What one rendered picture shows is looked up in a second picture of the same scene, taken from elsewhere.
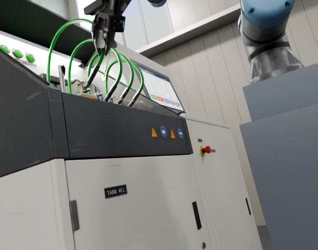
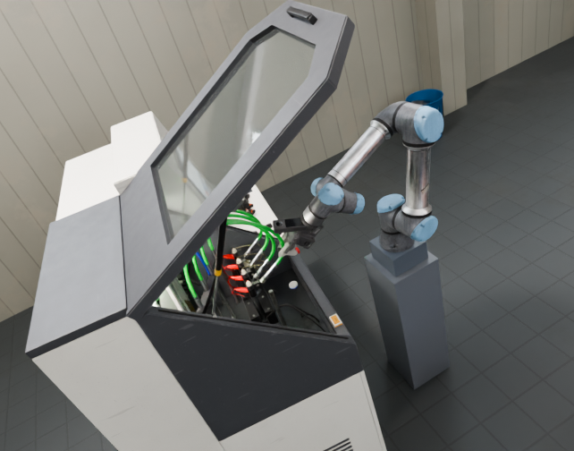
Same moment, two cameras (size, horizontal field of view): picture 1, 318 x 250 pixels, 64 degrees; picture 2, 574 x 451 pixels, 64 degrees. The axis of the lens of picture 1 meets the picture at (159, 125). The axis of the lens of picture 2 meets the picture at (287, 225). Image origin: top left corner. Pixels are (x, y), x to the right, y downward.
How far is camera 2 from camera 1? 1.85 m
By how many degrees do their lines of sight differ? 60
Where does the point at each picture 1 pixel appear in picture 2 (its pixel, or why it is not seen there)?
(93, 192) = not seen: hidden behind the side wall
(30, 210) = (344, 396)
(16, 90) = (324, 351)
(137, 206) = not seen: hidden behind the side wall
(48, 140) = (358, 365)
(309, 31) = not seen: outside the picture
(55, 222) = (365, 392)
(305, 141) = (420, 282)
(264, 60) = (400, 239)
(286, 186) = (410, 302)
